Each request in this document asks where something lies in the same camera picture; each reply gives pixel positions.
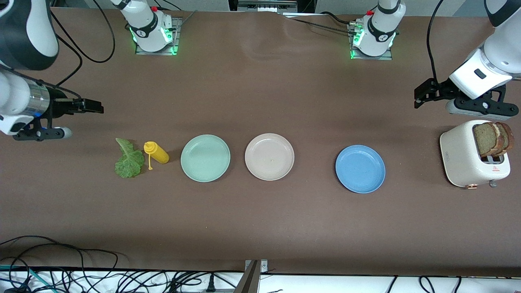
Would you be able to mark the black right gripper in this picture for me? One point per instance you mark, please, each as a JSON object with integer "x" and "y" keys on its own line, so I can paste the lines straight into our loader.
{"x": 59, "y": 106}

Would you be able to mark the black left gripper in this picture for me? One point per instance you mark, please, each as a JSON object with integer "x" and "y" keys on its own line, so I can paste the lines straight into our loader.
{"x": 442, "y": 90}

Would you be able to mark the green lettuce leaf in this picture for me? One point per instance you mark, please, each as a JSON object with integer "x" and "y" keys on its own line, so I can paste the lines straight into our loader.
{"x": 130, "y": 160}

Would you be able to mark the brown bread slice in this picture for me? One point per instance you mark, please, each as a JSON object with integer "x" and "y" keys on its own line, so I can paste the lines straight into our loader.
{"x": 506, "y": 138}
{"x": 484, "y": 138}

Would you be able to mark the yellow mustard squeeze bottle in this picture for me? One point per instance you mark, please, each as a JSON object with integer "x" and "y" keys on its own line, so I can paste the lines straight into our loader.
{"x": 156, "y": 152}

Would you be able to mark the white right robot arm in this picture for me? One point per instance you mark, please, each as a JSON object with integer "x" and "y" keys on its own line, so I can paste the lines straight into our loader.
{"x": 24, "y": 32}

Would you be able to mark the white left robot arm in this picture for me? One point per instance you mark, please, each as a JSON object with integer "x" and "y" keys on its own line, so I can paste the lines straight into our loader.
{"x": 380, "y": 28}

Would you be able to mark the blue plate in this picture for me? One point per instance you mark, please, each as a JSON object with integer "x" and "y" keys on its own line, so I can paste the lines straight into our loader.
{"x": 360, "y": 169}

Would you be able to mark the green plate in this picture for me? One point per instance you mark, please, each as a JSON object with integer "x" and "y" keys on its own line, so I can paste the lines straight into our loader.
{"x": 205, "y": 158}

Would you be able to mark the beige plate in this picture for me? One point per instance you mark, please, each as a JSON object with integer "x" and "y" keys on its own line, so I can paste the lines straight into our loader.
{"x": 269, "y": 156}

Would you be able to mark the white toaster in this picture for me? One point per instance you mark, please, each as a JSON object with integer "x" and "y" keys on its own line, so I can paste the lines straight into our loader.
{"x": 460, "y": 158}

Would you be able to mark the black power plug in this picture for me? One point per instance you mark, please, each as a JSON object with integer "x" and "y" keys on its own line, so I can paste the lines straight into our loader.
{"x": 211, "y": 283}

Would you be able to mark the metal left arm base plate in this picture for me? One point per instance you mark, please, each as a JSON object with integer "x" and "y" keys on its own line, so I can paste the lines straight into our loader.
{"x": 378, "y": 58}

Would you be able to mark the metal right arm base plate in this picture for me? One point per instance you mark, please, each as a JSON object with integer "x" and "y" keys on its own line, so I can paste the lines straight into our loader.
{"x": 156, "y": 53}

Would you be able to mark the black device with metal rail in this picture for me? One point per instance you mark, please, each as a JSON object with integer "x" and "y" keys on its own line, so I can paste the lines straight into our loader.
{"x": 268, "y": 5}

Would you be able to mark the grey metal bracket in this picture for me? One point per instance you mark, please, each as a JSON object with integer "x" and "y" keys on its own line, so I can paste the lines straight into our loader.
{"x": 250, "y": 280}

